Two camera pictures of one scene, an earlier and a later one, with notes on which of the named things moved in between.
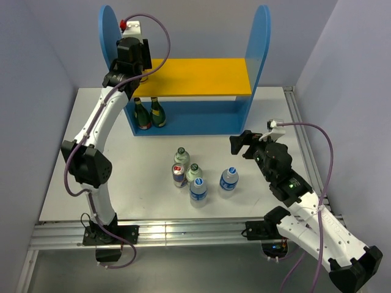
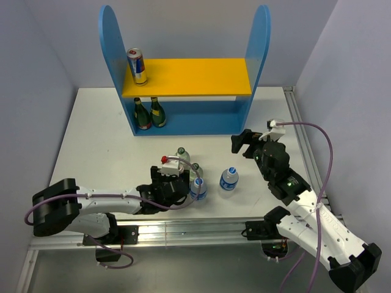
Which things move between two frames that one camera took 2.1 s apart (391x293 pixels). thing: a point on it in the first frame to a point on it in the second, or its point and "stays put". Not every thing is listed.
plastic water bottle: x=228 y=182 stays put
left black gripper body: x=145 y=63 to x=165 y=179
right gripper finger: x=236 y=143 stays put
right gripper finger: x=251 y=139 stays put
